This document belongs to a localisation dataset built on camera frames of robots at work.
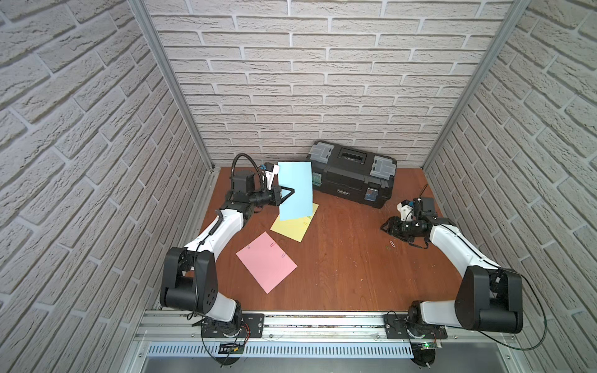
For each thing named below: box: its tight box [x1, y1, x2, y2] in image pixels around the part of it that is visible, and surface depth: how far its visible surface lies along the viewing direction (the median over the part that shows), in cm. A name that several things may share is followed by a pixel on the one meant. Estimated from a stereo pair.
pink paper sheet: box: [235, 231, 299, 295], surface depth 91 cm
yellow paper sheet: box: [270, 202, 320, 243], surface depth 99 cm
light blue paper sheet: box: [277, 161, 314, 222], surface depth 83 cm
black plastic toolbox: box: [306, 140, 398, 210], surface depth 100 cm
